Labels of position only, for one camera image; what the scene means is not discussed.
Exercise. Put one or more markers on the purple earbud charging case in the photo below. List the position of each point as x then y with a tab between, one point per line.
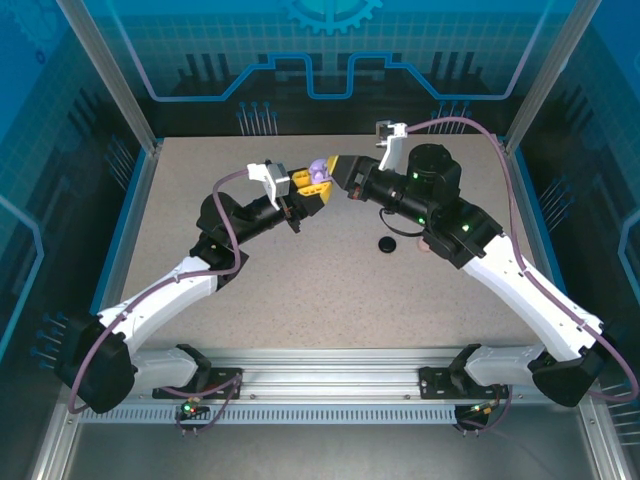
318	170

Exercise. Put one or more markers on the black earbud charging case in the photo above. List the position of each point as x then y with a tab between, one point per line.
387	245

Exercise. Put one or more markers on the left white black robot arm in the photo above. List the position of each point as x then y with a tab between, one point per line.
170	290

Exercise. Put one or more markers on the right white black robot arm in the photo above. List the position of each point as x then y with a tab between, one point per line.
525	295

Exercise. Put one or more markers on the aluminium mounting beam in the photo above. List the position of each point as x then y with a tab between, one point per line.
330	372

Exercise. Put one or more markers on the small LED controller board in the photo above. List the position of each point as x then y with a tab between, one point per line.
479	410
189	410

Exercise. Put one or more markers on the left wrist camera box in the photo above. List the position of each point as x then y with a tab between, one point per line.
277	180

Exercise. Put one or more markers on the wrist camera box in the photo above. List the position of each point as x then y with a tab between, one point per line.
395	145
277	180

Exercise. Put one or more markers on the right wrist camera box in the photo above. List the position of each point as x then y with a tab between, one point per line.
395	145

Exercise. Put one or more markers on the blue aluminium table side rail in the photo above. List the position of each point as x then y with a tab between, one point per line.
532	225
132	225

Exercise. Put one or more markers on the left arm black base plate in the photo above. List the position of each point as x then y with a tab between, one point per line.
232	372

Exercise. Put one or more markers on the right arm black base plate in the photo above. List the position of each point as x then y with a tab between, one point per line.
432	382

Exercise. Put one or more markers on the aluminium frame post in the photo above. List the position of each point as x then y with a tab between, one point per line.
550	75
117	85

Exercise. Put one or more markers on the aluminium lower frame rail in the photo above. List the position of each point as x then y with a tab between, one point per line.
602	440
52	445

